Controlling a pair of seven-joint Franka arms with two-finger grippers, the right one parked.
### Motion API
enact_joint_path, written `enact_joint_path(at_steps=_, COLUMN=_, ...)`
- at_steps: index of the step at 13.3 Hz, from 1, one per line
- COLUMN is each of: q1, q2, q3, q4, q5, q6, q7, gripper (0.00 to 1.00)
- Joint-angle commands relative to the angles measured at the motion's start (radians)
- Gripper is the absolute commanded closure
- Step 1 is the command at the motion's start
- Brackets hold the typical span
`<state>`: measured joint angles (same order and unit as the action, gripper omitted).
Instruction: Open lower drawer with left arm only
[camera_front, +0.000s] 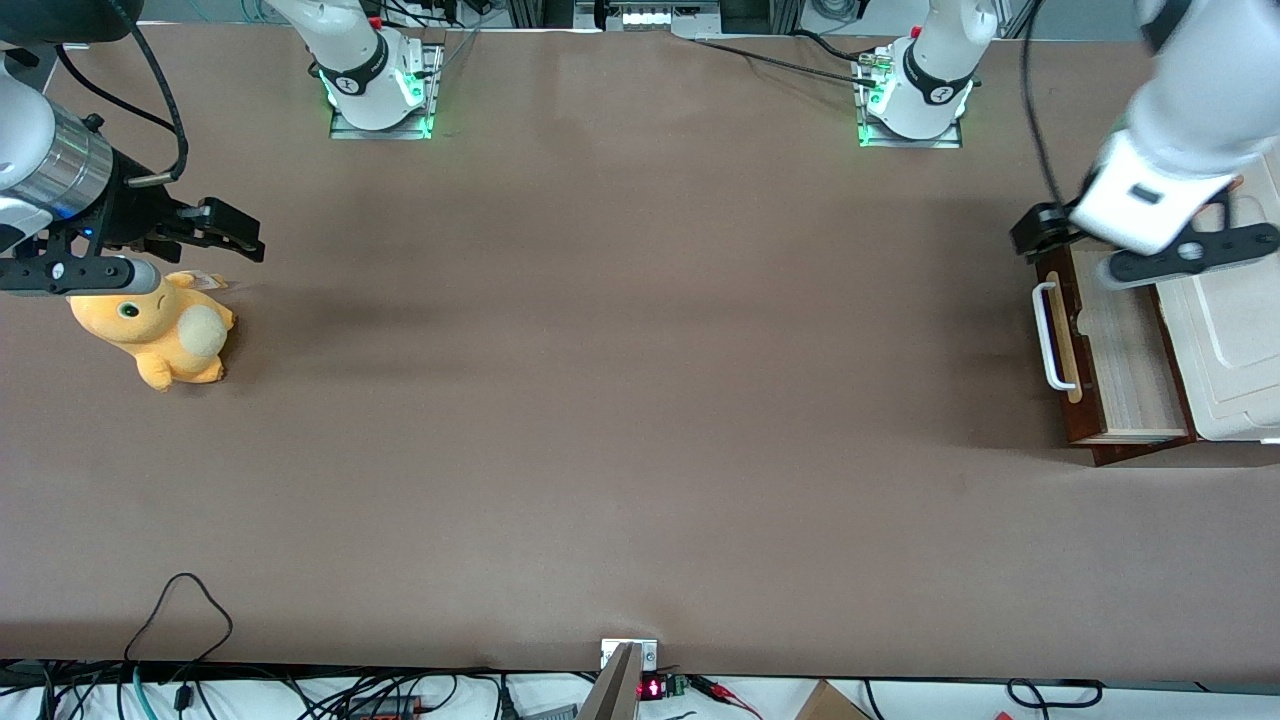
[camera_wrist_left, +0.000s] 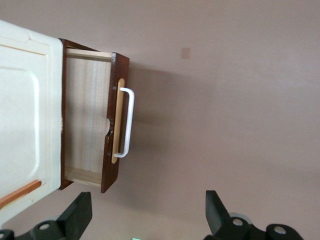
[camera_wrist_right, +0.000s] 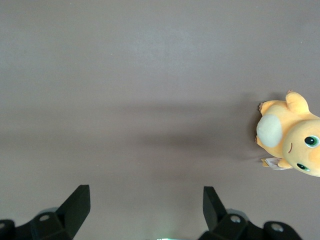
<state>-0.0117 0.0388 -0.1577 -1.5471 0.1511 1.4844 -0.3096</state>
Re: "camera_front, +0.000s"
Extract black curled cable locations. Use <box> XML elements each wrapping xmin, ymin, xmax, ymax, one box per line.
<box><xmin>1004</xmin><ymin>679</ymin><xmax>1107</xmax><ymax>710</ymax></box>

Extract orange plush toy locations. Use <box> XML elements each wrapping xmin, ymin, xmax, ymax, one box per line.
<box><xmin>66</xmin><ymin>270</ymin><xmax>238</xmax><ymax>393</ymax></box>

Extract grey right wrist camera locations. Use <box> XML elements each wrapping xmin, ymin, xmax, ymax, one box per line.
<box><xmin>0</xmin><ymin>256</ymin><xmax>162</xmax><ymax>298</ymax></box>

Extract dark left wrist camera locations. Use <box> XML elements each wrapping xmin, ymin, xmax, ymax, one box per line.
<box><xmin>1104</xmin><ymin>222</ymin><xmax>1280</xmax><ymax>288</ymax></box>

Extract small metal bracket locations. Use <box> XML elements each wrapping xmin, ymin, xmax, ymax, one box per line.
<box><xmin>600</xmin><ymin>638</ymin><xmax>660</xmax><ymax>672</ymax></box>

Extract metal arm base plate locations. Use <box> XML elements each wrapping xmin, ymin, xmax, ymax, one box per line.
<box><xmin>857</xmin><ymin>45</ymin><xmax>967</xmax><ymax>151</ymax></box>
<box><xmin>330</xmin><ymin>38</ymin><xmax>447</xmax><ymax>142</ymax></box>

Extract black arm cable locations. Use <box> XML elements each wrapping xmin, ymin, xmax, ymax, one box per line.
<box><xmin>54</xmin><ymin>20</ymin><xmax>192</xmax><ymax>189</ymax></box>
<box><xmin>1018</xmin><ymin>0</ymin><xmax>1069</xmax><ymax>207</ymax></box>

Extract red alligator clip leads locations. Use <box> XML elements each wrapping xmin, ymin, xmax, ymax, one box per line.
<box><xmin>688</xmin><ymin>677</ymin><xmax>763</xmax><ymax>718</ymax></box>

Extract black looped cable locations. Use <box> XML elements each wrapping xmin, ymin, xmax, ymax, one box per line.
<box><xmin>124</xmin><ymin>572</ymin><xmax>235</xmax><ymax>667</ymax></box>

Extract short black table cable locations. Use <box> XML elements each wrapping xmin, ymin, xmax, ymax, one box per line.
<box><xmin>788</xmin><ymin>28</ymin><xmax>883</xmax><ymax>67</ymax></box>

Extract brown cardboard piece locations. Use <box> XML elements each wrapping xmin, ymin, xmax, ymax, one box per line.
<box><xmin>794</xmin><ymin>679</ymin><xmax>873</xmax><ymax>720</ymax></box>

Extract white drawer handle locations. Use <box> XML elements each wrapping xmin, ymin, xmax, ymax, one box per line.
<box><xmin>1031</xmin><ymin>281</ymin><xmax>1080</xmax><ymax>392</ymax></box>

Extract tan wooden handle backplate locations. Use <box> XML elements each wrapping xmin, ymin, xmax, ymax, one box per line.
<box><xmin>1054</xmin><ymin>298</ymin><xmax>1087</xmax><ymax>405</ymax></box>

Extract long black table cable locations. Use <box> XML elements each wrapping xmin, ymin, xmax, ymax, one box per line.
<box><xmin>690</xmin><ymin>37</ymin><xmax>883</xmax><ymax>89</ymax></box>

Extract grey camera mount bar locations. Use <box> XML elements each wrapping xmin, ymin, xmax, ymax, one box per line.
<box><xmin>575</xmin><ymin>642</ymin><xmax>642</xmax><ymax>720</ymax></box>

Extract dark brown wooden drawer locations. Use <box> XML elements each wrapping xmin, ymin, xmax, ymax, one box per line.
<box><xmin>1032</xmin><ymin>243</ymin><xmax>1199</xmax><ymax>448</ymax></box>

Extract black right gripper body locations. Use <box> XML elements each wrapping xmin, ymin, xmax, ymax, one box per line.
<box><xmin>40</xmin><ymin>148</ymin><xmax>207</xmax><ymax>263</ymax></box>

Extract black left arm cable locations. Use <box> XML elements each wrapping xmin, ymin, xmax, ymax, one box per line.
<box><xmin>1018</xmin><ymin>0</ymin><xmax>1069</xmax><ymax>207</ymax></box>

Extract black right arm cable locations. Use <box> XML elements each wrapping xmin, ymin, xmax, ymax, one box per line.
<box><xmin>54</xmin><ymin>20</ymin><xmax>192</xmax><ymax>189</ymax></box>

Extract black orange power device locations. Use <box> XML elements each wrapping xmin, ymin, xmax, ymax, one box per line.
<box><xmin>343</xmin><ymin>694</ymin><xmax>433</xmax><ymax>720</ymax></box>

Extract white light strip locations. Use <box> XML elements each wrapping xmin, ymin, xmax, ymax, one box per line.
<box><xmin>618</xmin><ymin>3</ymin><xmax>723</xmax><ymax>32</ymax></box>

